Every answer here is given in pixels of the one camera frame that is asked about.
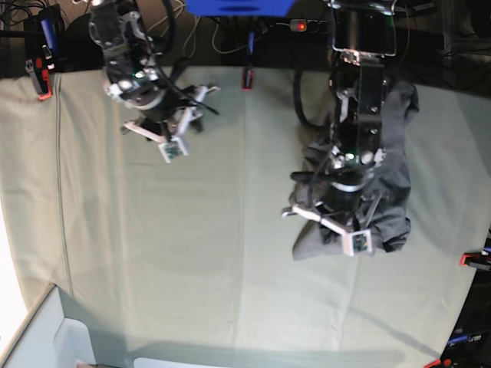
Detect red black right clamp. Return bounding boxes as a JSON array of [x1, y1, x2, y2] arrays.
[[460, 246, 491, 271]]

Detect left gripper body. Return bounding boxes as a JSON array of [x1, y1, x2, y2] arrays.
[[282, 168, 383, 238]]

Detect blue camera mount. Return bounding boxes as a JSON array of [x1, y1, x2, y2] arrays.
[[186, 0, 295, 17]]

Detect white power strip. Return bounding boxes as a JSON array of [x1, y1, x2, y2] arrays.
[[288, 19, 328, 34]]

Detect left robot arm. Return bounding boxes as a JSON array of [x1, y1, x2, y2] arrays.
[[290, 1, 397, 242]]

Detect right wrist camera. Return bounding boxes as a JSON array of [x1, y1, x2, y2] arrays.
[[158, 136, 189, 163]]

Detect green table cloth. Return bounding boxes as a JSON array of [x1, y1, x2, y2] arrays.
[[1, 67, 490, 367]]

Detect red black centre clamp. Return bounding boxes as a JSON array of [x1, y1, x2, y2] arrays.
[[241, 31, 255, 90]]

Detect white cable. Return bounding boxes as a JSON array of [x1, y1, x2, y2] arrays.
[[145, 0, 254, 57]]

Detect red black clamp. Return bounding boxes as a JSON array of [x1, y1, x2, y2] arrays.
[[460, 246, 491, 271], [241, 31, 255, 90], [23, 5, 64, 100]]

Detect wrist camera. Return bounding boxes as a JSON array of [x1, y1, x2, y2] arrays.
[[341, 229, 374, 257], [158, 136, 189, 163]]

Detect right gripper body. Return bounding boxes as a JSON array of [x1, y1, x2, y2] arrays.
[[121, 84, 220, 143]]

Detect grey t-shirt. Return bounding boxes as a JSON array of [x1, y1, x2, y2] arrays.
[[292, 80, 419, 261]]

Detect red black left clamp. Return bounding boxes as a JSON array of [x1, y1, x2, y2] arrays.
[[23, 5, 64, 100]]

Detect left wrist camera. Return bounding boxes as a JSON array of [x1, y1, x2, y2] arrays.
[[341, 229, 374, 257]]

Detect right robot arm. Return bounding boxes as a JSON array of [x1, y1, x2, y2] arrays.
[[88, 1, 216, 144]]

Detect red corner clamp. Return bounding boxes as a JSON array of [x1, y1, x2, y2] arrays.
[[423, 358, 453, 368]]

